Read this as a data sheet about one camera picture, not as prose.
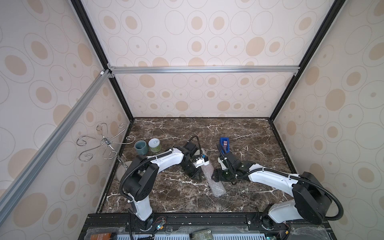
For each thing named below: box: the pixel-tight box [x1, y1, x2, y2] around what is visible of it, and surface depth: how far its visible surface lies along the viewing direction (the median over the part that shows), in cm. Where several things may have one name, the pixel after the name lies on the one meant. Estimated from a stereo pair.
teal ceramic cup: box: [134, 140, 149, 155], surface depth 99 cm
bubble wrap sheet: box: [200, 163, 227, 198], surface depth 83 cm
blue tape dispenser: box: [220, 137, 230, 153], surface depth 99 cm
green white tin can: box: [148, 138, 162, 153], surface depth 100 cm
